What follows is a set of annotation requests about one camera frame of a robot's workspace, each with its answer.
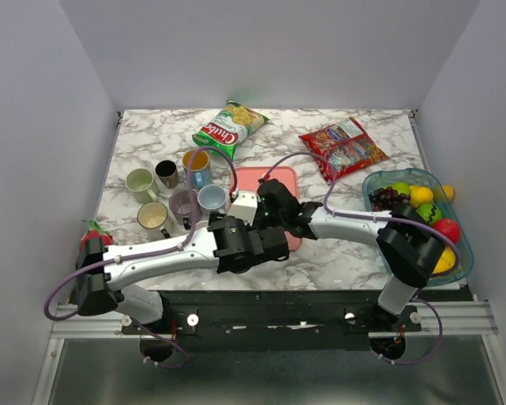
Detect grey mug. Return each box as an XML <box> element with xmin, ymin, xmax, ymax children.
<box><xmin>197</xmin><ymin>184</ymin><xmax>229</xmax><ymax>214</ymax></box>

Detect blue glazed mug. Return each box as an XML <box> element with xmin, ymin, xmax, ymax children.
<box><xmin>182</xmin><ymin>149</ymin><xmax>213</xmax><ymax>191</ymax></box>

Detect purple mug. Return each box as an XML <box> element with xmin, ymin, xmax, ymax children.
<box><xmin>169</xmin><ymin>189</ymin><xmax>202</xmax><ymax>230</ymax></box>

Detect cream mug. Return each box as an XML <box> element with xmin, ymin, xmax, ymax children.
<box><xmin>137</xmin><ymin>202</ymin><xmax>174</xmax><ymax>240</ymax></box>

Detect brown mug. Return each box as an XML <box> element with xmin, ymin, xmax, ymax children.
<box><xmin>155</xmin><ymin>159</ymin><xmax>179</xmax><ymax>189</ymax></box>

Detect green mug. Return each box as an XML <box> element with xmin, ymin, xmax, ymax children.
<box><xmin>126</xmin><ymin>168</ymin><xmax>159</xmax><ymax>204</ymax></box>

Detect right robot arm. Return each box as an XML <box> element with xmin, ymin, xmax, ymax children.
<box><xmin>256</xmin><ymin>179</ymin><xmax>445</xmax><ymax>331</ymax></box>

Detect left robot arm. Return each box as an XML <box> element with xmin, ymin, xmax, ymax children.
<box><xmin>77</xmin><ymin>212</ymin><xmax>289</xmax><ymax>333</ymax></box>

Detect pink tray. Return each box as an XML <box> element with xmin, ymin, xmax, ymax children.
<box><xmin>230</xmin><ymin>165</ymin><xmax>302</xmax><ymax>251</ymax></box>

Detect red snack bag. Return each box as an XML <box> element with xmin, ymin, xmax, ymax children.
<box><xmin>299</xmin><ymin>116</ymin><xmax>389</xmax><ymax>184</ymax></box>

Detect green chips bag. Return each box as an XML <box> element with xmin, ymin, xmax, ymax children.
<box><xmin>192</xmin><ymin>100</ymin><xmax>269</xmax><ymax>161</ymax></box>

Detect purple grapes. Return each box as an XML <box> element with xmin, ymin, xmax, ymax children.
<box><xmin>369</xmin><ymin>186</ymin><xmax>410</xmax><ymax>212</ymax></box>

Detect blue plastic fruit basket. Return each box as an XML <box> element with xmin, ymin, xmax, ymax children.
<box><xmin>362</xmin><ymin>168</ymin><xmax>474</xmax><ymax>287</ymax></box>

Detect green pear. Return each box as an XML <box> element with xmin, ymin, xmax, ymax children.
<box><xmin>390</xmin><ymin>182</ymin><xmax>411</xmax><ymax>196</ymax></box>

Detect yellow lemon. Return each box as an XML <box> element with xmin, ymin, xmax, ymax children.
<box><xmin>410</xmin><ymin>186</ymin><xmax>433</xmax><ymax>208</ymax></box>

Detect yellow fruit outside basket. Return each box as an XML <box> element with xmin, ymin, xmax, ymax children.
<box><xmin>442</xmin><ymin>185</ymin><xmax>455</xmax><ymax>202</ymax></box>

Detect red apple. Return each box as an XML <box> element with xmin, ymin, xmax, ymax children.
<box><xmin>433</xmin><ymin>218</ymin><xmax>461</xmax><ymax>245</ymax></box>

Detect red dragon fruit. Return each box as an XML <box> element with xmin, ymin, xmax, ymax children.
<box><xmin>79</xmin><ymin>219</ymin><xmax>114</xmax><ymax>250</ymax></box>

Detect yellow banana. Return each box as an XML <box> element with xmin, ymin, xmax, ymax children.
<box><xmin>433</xmin><ymin>246</ymin><xmax>456</xmax><ymax>276</ymax></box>

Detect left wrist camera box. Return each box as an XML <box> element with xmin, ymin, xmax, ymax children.
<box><xmin>228</xmin><ymin>190</ymin><xmax>258</xmax><ymax>225</ymax></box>

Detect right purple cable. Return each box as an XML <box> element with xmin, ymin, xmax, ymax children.
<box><xmin>263</xmin><ymin>151</ymin><xmax>461</xmax><ymax>275</ymax></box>

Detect purple cable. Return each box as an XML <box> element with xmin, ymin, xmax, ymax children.
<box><xmin>263</xmin><ymin>151</ymin><xmax>461</xmax><ymax>275</ymax></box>
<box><xmin>44</xmin><ymin>146</ymin><xmax>240</xmax><ymax>322</ymax></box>

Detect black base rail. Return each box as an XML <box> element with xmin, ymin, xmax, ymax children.
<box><xmin>121</xmin><ymin>289</ymin><xmax>421</xmax><ymax>354</ymax></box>

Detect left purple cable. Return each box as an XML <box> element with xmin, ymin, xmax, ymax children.
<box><xmin>44</xmin><ymin>146</ymin><xmax>240</xmax><ymax>322</ymax></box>

